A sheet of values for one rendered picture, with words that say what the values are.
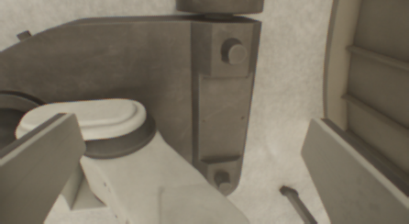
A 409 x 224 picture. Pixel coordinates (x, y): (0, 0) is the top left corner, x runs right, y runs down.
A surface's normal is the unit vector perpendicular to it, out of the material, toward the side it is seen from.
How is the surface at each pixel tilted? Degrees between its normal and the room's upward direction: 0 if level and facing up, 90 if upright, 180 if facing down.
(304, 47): 0
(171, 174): 90
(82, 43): 0
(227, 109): 0
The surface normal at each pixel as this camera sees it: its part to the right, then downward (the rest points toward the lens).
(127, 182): 0.02, -0.88
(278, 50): 0.19, 0.47
